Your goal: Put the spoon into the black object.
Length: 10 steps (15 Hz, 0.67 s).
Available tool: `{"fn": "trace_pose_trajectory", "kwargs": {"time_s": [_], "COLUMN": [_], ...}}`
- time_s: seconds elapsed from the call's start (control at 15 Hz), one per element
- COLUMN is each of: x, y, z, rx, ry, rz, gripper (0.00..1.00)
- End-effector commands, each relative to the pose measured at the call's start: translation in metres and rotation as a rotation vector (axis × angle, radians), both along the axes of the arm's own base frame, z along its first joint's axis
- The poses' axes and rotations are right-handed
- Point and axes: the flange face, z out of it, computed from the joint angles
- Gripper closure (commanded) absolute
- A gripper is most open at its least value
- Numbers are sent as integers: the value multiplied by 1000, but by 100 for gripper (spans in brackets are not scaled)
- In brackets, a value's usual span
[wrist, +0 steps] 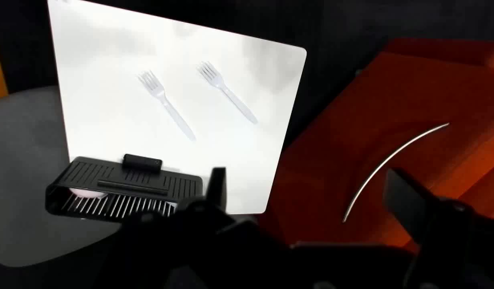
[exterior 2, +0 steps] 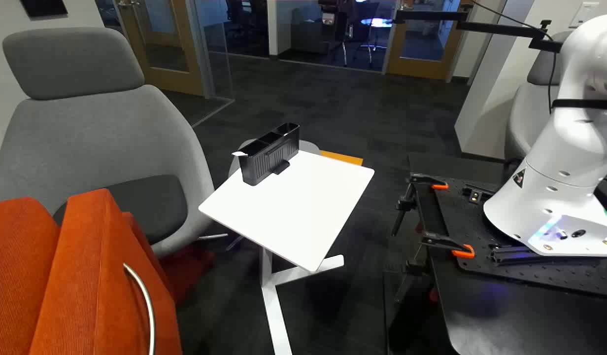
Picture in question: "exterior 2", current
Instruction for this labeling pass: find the white side table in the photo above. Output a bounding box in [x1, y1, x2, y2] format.
[197, 140, 377, 355]

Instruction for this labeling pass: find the black plastic organizer caddy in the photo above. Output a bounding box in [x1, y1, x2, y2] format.
[239, 120, 304, 188]

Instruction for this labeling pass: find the round wooden table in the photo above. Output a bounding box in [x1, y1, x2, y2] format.
[318, 148, 367, 168]

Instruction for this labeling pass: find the orange black bar clamp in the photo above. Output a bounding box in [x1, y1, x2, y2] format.
[390, 172, 452, 237]
[404, 231, 479, 278]

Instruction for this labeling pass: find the wooden glass door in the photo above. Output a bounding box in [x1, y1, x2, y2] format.
[115, 0, 209, 99]
[385, 0, 477, 83]

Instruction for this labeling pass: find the grey highback armchair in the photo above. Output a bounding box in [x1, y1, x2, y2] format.
[0, 26, 217, 261]

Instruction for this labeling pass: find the orange fabric sofa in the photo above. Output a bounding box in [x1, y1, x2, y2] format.
[0, 188, 186, 355]

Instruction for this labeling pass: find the white cable loop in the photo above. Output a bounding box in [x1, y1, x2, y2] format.
[120, 262, 158, 355]

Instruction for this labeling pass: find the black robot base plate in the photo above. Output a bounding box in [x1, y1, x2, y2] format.
[412, 172, 607, 355]

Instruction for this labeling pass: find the black camera boom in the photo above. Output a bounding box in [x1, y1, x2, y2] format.
[392, 0, 566, 55]

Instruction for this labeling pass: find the black wall frame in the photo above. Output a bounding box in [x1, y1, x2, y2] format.
[20, 0, 69, 20]

